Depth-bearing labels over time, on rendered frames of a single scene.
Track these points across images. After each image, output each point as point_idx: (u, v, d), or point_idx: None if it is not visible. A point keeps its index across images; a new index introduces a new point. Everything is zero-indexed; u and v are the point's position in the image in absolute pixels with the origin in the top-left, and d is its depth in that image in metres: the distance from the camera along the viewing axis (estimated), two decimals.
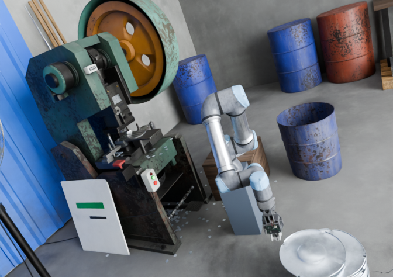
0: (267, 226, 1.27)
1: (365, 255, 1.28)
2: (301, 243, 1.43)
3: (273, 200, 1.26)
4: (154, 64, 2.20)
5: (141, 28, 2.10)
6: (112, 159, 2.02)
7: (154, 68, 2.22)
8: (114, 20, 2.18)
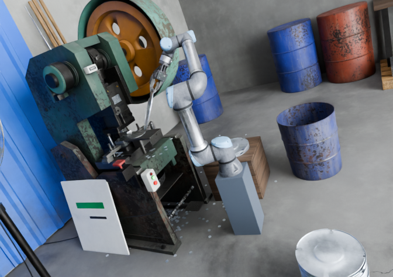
0: (159, 72, 1.91)
1: (365, 255, 1.28)
2: (150, 104, 1.94)
3: (170, 62, 1.96)
4: (149, 36, 2.11)
5: (120, 16, 2.14)
6: (112, 159, 2.02)
7: (151, 40, 2.12)
8: None
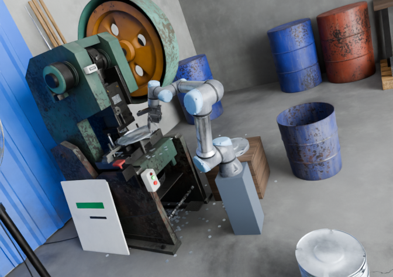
0: (159, 116, 1.94)
1: (365, 255, 1.28)
2: (140, 136, 2.04)
3: None
4: (145, 81, 2.32)
5: (152, 51, 2.15)
6: (112, 159, 2.02)
7: (142, 82, 2.34)
8: (132, 23, 2.12)
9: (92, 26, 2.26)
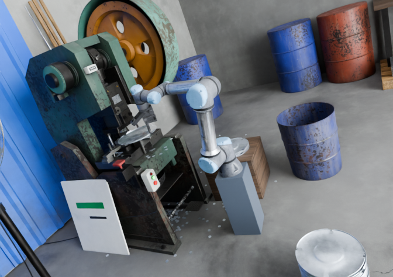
0: (154, 114, 1.93)
1: (365, 255, 1.28)
2: (146, 130, 2.12)
3: None
4: (136, 84, 2.37)
5: (153, 62, 2.20)
6: (112, 159, 2.02)
7: None
8: (140, 30, 2.12)
9: (97, 16, 2.19)
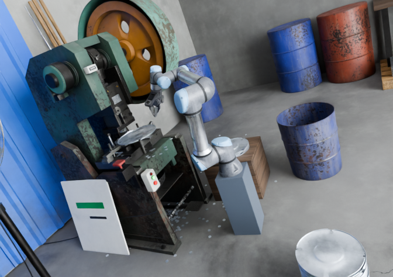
0: (161, 96, 2.06)
1: (365, 255, 1.28)
2: (140, 130, 2.17)
3: (151, 84, 1.99)
4: (155, 55, 2.16)
5: (135, 21, 2.11)
6: (112, 159, 2.02)
7: (155, 59, 2.18)
8: (109, 23, 2.21)
9: None
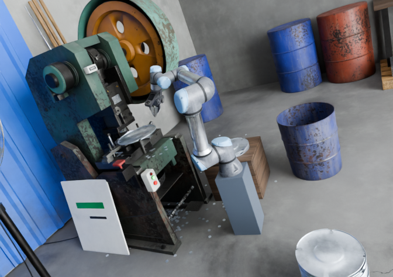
0: (161, 96, 2.06)
1: (365, 255, 1.28)
2: (128, 137, 2.12)
3: (151, 84, 2.00)
4: None
5: None
6: (112, 159, 2.02)
7: None
8: (145, 73, 2.28)
9: (147, 28, 2.05)
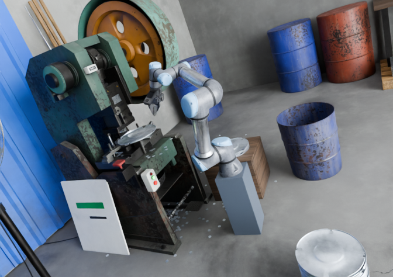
0: (161, 94, 1.97)
1: (365, 255, 1.28)
2: (129, 139, 2.06)
3: None
4: None
5: None
6: (112, 159, 2.02)
7: None
8: (145, 73, 2.28)
9: (147, 28, 2.05)
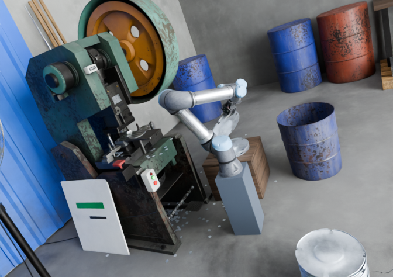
0: (224, 107, 2.06)
1: (365, 255, 1.28)
2: (222, 134, 2.32)
3: (238, 99, 2.00)
4: (99, 30, 2.29)
5: None
6: (112, 159, 2.02)
7: (100, 27, 2.27)
8: None
9: (158, 62, 2.14)
